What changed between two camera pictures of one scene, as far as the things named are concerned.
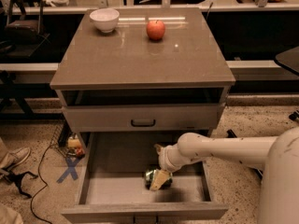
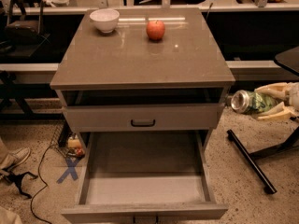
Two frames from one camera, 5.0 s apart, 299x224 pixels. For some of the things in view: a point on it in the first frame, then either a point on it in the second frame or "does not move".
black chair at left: x=23 y=30 does not move
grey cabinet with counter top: x=159 y=70 does not move
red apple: x=155 y=30 does not move
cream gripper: x=163 y=161 -> x=294 y=96
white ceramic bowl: x=105 y=20 does not move
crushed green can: x=149 y=177 -> x=250 y=102
